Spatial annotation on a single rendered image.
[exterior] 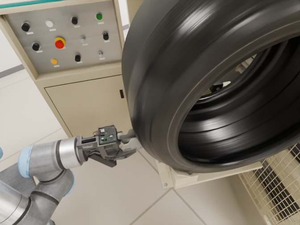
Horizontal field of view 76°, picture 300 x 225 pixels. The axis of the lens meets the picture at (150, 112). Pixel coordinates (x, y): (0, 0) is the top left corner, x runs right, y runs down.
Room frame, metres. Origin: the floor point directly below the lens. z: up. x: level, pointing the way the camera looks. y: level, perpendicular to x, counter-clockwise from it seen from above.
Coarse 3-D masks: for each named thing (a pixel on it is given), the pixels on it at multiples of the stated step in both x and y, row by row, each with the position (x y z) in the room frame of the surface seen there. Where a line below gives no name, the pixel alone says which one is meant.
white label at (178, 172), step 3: (171, 168) 0.27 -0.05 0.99; (174, 168) 0.28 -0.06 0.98; (174, 171) 0.26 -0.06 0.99; (177, 171) 0.26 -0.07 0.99; (180, 171) 0.27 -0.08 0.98; (183, 171) 0.27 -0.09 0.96; (177, 174) 0.25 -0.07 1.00; (180, 174) 0.25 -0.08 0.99; (183, 174) 0.26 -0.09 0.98; (186, 174) 0.26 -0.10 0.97
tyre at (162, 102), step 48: (144, 0) 0.48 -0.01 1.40; (192, 0) 0.32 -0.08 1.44; (240, 0) 0.29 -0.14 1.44; (288, 0) 0.27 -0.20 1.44; (144, 48) 0.34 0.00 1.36; (192, 48) 0.27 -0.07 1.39; (240, 48) 0.26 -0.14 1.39; (288, 48) 0.57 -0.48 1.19; (144, 96) 0.27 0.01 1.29; (192, 96) 0.25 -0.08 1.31; (240, 96) 0.57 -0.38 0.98; (288, 96) 0.47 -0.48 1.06; (144, 144) 0.27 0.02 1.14; (192, 144) 0.39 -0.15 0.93; (240, 144) 0.38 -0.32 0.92; (288, 144) 0.30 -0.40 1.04
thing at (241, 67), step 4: (252, 56) 0.79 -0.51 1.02; (248, 60) 0.79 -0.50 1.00; (252, 60) 0.78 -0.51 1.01; (240, 64) 0.85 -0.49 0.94; (244, 64) 0.82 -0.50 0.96; (248, 64) 0.81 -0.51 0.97; (236, 68) 0.85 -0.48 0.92; (240, 68) 0.83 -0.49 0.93; (244, 68) 0.82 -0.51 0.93; (240, 72) 0.82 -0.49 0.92
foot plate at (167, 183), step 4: (156, 160) 0.84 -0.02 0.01; (160, 164) 0.80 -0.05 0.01; (164, 164) 0.80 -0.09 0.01; (160, 168) 0.77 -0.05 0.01; (164, 168) 0.76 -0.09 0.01; (160, 172) 0.73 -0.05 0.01; (164, 172) 0.73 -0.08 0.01; (160, 176) 0.69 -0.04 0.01; (164, 176) 0.69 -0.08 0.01; (164, 180) 0.66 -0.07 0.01; (168, 180) 0.66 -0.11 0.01; (164, 184) 0.62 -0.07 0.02; (168, 184) 0.62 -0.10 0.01; (172, 184) 0.62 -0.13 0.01; (164, 188) 0.59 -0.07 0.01
